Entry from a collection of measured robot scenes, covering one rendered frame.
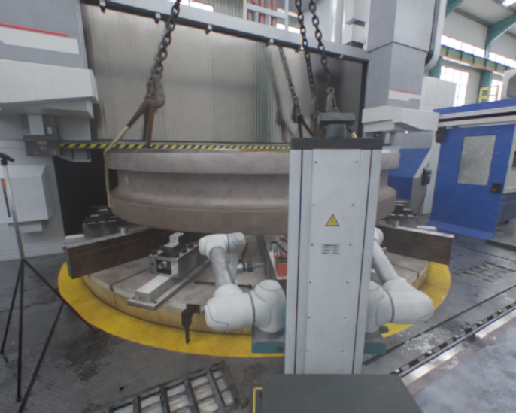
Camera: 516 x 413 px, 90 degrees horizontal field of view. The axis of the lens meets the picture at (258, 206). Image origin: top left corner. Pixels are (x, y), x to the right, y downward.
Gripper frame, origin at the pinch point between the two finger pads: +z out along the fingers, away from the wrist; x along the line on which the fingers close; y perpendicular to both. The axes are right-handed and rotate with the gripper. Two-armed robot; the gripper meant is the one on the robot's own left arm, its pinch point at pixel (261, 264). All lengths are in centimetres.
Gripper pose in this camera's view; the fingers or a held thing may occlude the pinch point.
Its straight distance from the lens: 237.0
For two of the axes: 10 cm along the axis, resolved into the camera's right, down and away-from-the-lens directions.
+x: 0.9, 2.0, -9.8
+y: 1.2, 9.7, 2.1
